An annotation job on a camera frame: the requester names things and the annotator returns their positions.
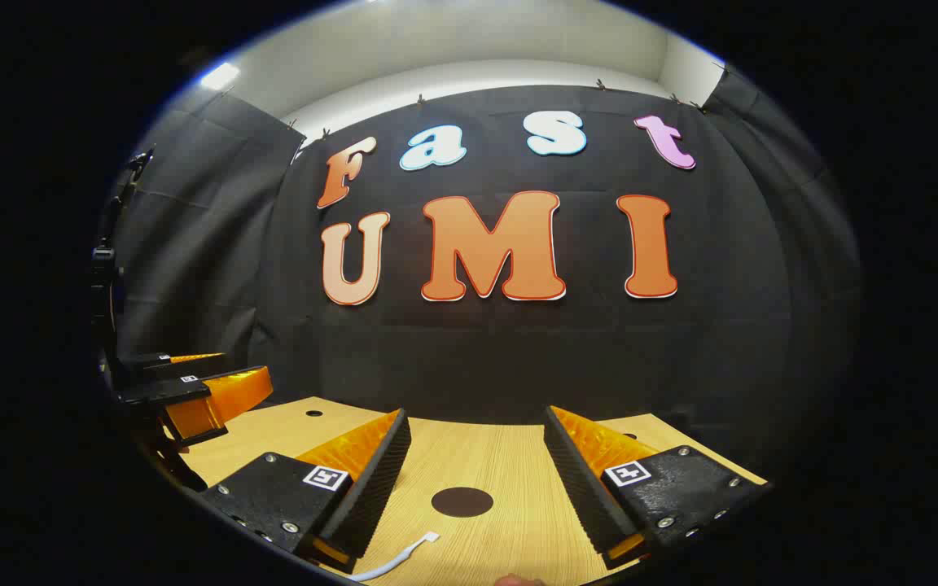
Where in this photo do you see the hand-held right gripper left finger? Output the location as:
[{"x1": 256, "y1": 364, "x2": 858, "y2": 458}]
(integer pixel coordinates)
[{"x1": 200, "y1": 409, "x2": 413, "y2": 575}]

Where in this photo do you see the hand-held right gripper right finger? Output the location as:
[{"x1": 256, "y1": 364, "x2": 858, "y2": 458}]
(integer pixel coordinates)
[{"x1": 544, "y1": 405, "x2": 773, "y2": 571}]

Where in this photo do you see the white toothbrush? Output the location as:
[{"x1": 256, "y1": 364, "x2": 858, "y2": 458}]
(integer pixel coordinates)
[{"x1": 347, "y1": 531, "x2": 441, "y2": 583}]

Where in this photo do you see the wooden desktop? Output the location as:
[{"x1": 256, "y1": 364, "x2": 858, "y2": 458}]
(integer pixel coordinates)
[{"x1": 180, "y1": 396, "x2": 767, "y2": 586}]

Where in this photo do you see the black backdrop cloth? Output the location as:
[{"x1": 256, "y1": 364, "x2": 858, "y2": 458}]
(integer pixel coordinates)
[{"x1": 111, "y1": 69, "x2": 865, "y2": 489}]

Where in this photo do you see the ceiling light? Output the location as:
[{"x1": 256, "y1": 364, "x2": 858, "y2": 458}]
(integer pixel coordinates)
[{"x1": 199, "y1": 62, "x2": 242, "y2": 91}]

